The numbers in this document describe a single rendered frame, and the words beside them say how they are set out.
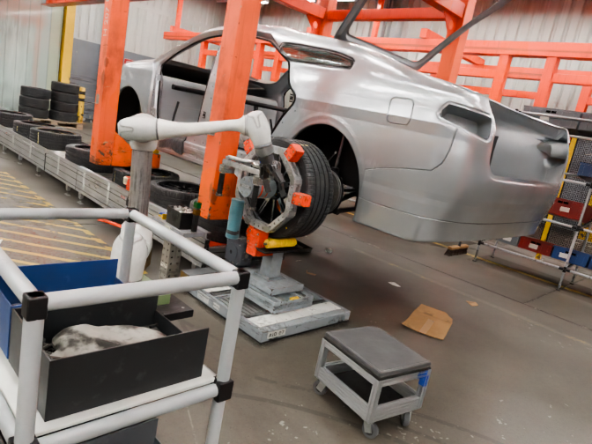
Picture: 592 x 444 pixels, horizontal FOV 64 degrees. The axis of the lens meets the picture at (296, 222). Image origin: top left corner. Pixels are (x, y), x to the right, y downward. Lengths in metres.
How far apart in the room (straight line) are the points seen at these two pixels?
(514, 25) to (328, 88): 9.85
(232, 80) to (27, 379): 2.70
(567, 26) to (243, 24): 9.94
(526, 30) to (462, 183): 10.11
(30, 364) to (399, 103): 2.52
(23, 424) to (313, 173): 2.33
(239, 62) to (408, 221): 1.51
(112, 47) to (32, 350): 4.34
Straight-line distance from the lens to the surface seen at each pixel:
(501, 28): 13.01
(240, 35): 3.32
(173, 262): 3.49
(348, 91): 3.21
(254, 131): 2.30
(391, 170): 2.93
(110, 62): 4.98
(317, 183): 2.93
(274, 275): 3.29
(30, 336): 0.79
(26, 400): 0.84
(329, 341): 2.38
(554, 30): 12.61
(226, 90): 3.28
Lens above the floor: 1.31
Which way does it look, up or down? 12 degrees down
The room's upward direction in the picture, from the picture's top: 11 degrees clockwise
